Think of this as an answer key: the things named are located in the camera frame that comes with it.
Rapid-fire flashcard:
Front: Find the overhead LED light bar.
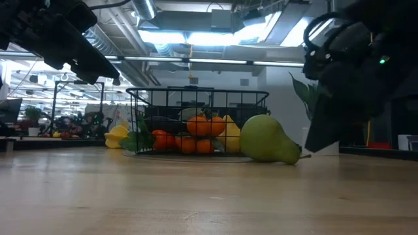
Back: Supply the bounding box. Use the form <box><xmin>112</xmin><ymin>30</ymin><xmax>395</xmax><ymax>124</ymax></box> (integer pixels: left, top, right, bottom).
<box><xmin>0</xmin><ymin>50</ymin><xmax>305</xmax><ymax>69</ymax></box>

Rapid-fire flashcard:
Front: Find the black background robot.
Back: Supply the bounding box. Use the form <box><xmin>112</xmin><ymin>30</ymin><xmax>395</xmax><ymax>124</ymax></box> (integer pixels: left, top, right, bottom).
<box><xmin>80</xmin><ymin>111</ymin><xmax>114</xmax><ymax>138</ymax></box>

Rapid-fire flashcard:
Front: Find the white printed banner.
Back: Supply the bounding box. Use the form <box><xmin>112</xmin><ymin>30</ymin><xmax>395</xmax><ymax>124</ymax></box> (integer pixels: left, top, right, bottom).
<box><xmin>84</xmin><ymin>103</ymin><xmax>133</xmax><ymax>130</ymax></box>

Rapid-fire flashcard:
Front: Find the orange tangerine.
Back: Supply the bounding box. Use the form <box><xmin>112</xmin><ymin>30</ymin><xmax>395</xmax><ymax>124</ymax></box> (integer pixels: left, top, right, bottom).
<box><xmin>195</xmin><ymin>139</ymin><xmax>216</xmax><ymax>155</ymax></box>
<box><xmin>186</xmin><ymin>115</ymin><xmax>210</xmax><ymax>137</ymax></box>
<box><xmin>174</xmin><ymin>136</ymin><xmax>197</xmax><ymax>155</ymax></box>
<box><xmin>208</xmin><ymin>116</ymin><xmax>227</xmax><ymax>136</ymax></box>

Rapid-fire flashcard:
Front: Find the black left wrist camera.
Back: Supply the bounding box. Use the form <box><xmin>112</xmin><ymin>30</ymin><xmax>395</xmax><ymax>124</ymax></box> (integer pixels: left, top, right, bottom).
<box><xmin>63</xmin><ymin>1</ymin><xmax>99</xmax><ymax>34</ymax></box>

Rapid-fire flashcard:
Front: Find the green pear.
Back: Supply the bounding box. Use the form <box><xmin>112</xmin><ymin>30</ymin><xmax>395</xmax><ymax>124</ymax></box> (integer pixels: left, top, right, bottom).
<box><xmin>239</xmin><ymin>114</ymin><xmax>312</xmax><ymax>166</ymax></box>

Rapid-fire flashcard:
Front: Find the small potted plant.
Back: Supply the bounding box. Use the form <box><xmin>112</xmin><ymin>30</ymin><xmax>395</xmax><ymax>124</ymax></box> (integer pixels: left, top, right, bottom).
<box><xmin>24</xmin><ymin>105</ymin><xmax>44</xmax><ymax>137</ymax></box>

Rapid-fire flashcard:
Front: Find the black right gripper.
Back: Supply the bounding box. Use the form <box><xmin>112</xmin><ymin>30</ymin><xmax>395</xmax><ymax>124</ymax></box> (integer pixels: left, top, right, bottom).
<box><xmin>303</xmin><ymin>41</ymin><xmax>418</xmax><ymax>154</ymax></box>

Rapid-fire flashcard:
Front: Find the silver ceiling duct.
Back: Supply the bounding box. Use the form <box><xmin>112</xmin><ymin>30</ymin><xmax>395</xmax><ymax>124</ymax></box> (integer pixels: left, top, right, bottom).
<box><xmin>130</xmin><ymin>0</ymin><xmax>158</xmax><ymax>21</ymax></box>

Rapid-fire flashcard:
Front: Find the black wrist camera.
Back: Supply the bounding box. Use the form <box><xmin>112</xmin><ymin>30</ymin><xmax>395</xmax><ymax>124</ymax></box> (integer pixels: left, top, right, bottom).
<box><xmin>302</xmin><ymin>12</ymin><xmax>374</xmax><ymax>81</ymax></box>
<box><xmin>63</xmin><ymin>1</ymin><xmax>99</xmax><ymax>34</ymax></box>

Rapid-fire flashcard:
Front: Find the black metal frame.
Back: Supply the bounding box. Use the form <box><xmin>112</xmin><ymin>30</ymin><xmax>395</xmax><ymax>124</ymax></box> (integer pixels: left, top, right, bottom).
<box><xmin>51</xmin><ymin>80</ymin><xmax>106</xmax><ymax>130</ymax></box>

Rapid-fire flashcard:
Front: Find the yellow pear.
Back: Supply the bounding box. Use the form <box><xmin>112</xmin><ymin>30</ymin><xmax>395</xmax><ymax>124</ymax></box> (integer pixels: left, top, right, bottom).
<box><xmin>216</xmin><ymin>114</ymin><xmax>242</xmax><ymax>155</ymax></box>

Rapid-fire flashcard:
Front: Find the black wire basket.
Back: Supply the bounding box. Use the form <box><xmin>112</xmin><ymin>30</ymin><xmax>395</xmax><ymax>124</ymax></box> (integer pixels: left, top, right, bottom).
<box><xmin>125</xmin><ymin>87</ymin><xmax>272</xmax><ymax>157</ymax></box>

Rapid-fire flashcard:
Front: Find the red box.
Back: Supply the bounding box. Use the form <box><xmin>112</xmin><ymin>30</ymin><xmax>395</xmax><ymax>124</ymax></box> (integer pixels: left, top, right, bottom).
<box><xmin>366</xmin><ymin>141</ymin><xmax>393</xmax><ymax>150</ymax></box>

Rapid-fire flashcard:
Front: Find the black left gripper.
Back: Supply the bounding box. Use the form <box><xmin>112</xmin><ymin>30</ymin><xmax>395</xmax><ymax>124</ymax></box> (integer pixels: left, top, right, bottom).
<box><xmin>8</xmin><ymin>8</ymin><xmax>121</xmax><ymax>86</ymax></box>

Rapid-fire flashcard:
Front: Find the round grey mat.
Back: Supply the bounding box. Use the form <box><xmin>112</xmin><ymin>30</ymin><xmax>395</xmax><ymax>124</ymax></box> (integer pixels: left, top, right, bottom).
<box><xmin>122</xmin><ymin>150</ymin><xmax>254</xmax><ymax>164</ymax></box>

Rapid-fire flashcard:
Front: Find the green leafy vegetable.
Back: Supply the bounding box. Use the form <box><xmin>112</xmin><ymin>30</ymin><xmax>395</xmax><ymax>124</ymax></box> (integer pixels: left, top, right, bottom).
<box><xmin>117</xmin><ymin>114</ymin><xmax>153</xmax><ymax>153</ymax></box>

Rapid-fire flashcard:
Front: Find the grey ceiling unit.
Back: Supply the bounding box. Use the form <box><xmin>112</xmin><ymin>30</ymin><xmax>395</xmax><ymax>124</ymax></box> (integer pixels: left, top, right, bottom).
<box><xmin>210</xmin><ymin>8</ymin><xmax>236</xmax><ymax>32</ymax></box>

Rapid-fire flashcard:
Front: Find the dark monitor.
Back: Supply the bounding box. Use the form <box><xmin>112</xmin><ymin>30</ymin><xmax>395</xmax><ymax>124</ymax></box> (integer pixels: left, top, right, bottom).
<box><xmin>0</xmin><ymin>97</ymin><xmax>24</xmax><ymax>125</ymax></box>

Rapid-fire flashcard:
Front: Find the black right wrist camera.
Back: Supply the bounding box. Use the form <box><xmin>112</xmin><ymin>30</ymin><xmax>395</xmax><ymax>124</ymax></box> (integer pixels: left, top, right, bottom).
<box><xmin>302</xmin><ymin>12</ymin><xmax>374</xmax><ymax>81</ymax></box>

